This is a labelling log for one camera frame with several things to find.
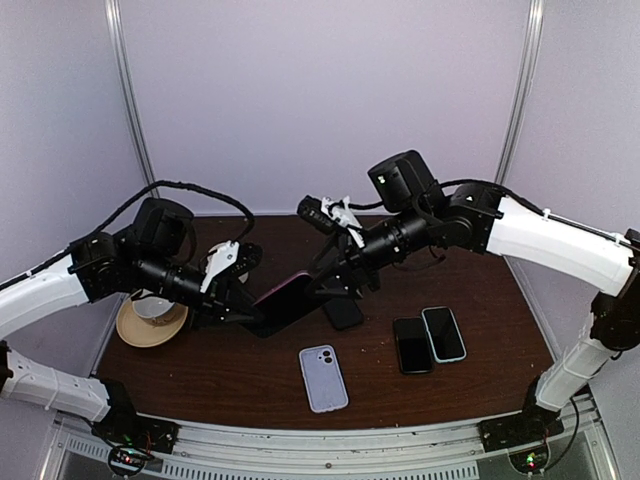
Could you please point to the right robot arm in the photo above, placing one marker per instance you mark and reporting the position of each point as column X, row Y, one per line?
column 484, row 217

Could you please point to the left aluminium post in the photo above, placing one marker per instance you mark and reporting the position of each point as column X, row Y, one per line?
column 116, row 33

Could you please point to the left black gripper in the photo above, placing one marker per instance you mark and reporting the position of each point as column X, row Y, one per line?
column 219, row 298

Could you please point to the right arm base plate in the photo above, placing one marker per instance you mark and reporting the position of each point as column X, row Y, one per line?
column 516, row 430

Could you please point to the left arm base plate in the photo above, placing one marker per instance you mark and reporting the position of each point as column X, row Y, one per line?
column 148, row 434

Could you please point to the aluminium post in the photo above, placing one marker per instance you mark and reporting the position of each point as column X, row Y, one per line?
column 116, row 33
column 528, row 63

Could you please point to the right aluminium post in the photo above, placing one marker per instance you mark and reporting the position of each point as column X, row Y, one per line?
column 528, row 63

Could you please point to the purple-edged phone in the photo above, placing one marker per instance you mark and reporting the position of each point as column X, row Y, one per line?
column 284, row 305
column 345, row 315

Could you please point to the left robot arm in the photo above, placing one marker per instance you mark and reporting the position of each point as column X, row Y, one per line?
column 141, row 256

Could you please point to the black phone case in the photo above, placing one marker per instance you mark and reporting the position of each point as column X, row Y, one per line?
column 350, row 325

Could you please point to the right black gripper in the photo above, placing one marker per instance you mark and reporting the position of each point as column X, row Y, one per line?
column 349, row 256

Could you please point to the beige saucer plate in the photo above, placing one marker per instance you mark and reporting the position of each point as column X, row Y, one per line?
column 137, row 332

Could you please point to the front aluminium rail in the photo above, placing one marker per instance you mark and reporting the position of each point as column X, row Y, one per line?
column 452, row 450

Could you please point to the white ceramic bowl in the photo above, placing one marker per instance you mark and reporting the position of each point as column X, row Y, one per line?
column 154, row 310

